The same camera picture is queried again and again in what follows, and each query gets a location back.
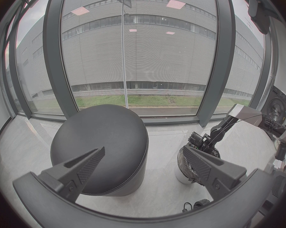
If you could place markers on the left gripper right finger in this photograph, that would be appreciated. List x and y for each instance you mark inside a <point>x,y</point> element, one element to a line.
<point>219,174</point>

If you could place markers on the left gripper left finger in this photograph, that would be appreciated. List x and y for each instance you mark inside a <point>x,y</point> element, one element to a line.
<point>71,172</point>

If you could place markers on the black plastic bag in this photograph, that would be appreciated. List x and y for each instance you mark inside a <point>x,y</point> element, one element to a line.
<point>182,161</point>

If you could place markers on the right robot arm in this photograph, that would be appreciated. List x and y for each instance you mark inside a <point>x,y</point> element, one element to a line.
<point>245,114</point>

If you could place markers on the white trash bin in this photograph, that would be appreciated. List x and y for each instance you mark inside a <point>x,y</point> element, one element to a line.
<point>181,178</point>

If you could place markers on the dark grey round chair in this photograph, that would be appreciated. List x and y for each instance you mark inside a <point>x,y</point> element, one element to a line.
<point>97,132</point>

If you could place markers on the dark grey washing machine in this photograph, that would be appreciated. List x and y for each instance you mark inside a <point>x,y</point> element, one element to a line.
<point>277,106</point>

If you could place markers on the window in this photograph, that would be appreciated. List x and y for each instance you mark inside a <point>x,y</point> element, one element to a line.
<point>55,56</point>

